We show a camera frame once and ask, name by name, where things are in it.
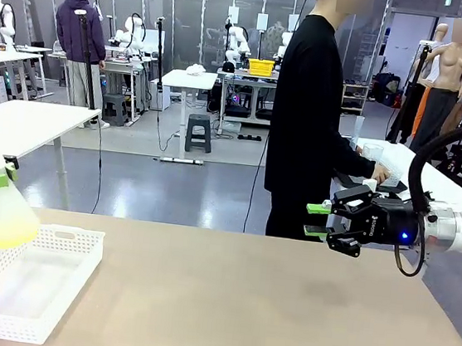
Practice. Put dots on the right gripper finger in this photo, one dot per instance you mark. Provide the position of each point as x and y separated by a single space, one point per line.
353 201
344 240

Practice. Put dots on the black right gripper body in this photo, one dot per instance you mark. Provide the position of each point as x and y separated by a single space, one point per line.
392 222

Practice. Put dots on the translucent plastic conical flask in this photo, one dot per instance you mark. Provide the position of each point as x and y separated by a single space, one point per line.
6 222

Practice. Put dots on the person's right forearm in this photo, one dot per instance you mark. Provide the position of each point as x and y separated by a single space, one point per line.
353 164

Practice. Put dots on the person's right hand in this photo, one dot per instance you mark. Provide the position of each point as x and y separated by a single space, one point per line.
380 174

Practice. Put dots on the white table with grey leg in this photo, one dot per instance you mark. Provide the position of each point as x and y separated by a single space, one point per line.
32 121

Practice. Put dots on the shoe rack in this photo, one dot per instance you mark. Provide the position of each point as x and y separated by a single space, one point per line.
354 97

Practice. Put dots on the person in black shirt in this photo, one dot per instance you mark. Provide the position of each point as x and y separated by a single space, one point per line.
305 106

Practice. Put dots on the grey plastic stool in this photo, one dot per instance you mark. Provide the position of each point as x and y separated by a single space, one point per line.
115 107
199 132

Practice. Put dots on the black tripod stand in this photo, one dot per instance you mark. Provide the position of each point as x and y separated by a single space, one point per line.
85 60

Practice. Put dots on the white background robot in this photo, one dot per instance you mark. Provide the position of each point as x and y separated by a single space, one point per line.
238 44
134 34
6 22

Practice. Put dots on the bare torso mannequin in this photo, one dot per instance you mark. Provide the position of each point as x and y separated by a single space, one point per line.
446 80

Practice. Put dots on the person in purple jacket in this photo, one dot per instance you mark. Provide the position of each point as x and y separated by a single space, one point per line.
80 30

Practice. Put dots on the yellow plastic basket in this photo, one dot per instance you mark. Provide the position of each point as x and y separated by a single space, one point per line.
261 67

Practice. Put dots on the white power strip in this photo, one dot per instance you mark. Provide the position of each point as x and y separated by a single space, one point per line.
181 160

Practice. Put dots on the small white background table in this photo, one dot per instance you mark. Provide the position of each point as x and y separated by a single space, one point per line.
189 78

